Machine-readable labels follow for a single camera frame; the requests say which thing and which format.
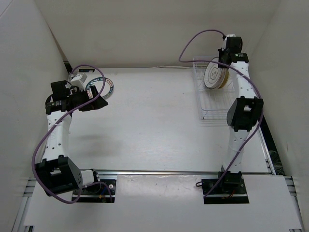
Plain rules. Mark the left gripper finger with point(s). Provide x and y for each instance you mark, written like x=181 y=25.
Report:
x=95 y=105
x=91 y=90

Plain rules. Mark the white front board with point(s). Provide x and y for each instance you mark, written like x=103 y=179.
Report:
x=169 y=204

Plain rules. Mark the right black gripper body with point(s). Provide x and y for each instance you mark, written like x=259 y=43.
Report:
x=221 y=55

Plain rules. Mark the green rimmed white plate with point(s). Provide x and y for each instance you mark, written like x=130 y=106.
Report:
x=97 y=82

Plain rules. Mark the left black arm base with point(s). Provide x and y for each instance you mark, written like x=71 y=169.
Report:
x=98 y=193

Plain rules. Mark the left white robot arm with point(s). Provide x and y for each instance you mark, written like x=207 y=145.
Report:
x=56 y=172

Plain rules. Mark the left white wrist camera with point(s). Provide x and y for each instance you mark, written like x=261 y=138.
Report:
x=78 y=80

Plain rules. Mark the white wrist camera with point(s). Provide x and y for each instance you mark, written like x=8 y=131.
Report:
x=78 y=80
x=227 y=42

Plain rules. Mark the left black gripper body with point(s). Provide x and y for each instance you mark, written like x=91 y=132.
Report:
x=79 y=98

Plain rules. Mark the white plate brown pattern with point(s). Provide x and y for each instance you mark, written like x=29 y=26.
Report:
x=213 y=76

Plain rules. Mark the aluminium frame rail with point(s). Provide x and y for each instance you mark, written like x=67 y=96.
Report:
x=139 y=172

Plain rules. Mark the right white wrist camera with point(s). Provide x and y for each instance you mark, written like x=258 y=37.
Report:
x=227 y=42

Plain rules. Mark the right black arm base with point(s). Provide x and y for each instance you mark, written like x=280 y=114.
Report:
x=225 y=192

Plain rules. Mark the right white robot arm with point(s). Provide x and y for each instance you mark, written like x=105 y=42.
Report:
x=244 y=113

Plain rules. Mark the white wire dish rack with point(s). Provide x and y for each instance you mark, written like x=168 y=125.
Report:
x=214 y=104

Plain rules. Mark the yellow rimmed plate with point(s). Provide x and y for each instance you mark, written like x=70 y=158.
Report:
x=225 y=73

